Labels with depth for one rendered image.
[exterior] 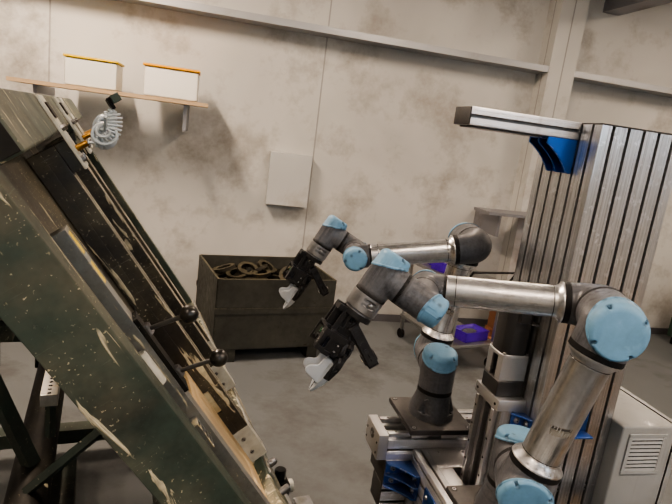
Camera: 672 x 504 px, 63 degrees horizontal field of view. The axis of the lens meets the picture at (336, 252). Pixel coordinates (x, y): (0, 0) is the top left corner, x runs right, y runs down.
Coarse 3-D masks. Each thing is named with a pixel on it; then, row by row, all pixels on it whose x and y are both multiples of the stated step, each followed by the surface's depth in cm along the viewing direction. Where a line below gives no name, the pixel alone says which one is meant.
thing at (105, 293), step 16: (64, 240) 101; (80, 256) 103; (80, 272) 103; (96, 272) 104; (96, 288) 105; (112, 288) 110; (112, 304) 107; (128, 320) 109; (128, 336) 110; (160, 368) 114; (176, 384) 116; (176, 400) 117; (192, 400) 120; (192, 416) 119; (208, 432) 122; (224, 448) 124; (224, 464) 125; (240, 464) 130; (240, 480) 128; (256, 496) 130
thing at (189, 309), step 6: (186, 306) 110; (192, 306) 110; (180, 312) 109; (186, 312) 109; (192, 312) 109; (198, 312) 111; (174, 318) 111; (180, 318) 110; (186, 318) 109; (192, 318) 109; (144, 324) 112; (150, 324) 113; (156, 324) 112; (162, 324) 112; (150, 330) 113
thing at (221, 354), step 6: (210, 354) 115; (216, 354) 114; (222, 354) 114; (204, 360) 116; (210, 360) 114; (216, 360) 113; (222, 360) 114; (180, 366) 118; (186, 366) 117; (192, 366) 116; (198, 366) 116; (216, 366) 114; (180, 372) 117
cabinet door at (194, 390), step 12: (192, 384) 150; (192, 396) 139; (204, 396) 157; (204, 408) 147; (216, 420) 154; (228, 432) 160; (228, 444) 149; (240, 456) 156; (252, 468) 162; (264, 492) 156
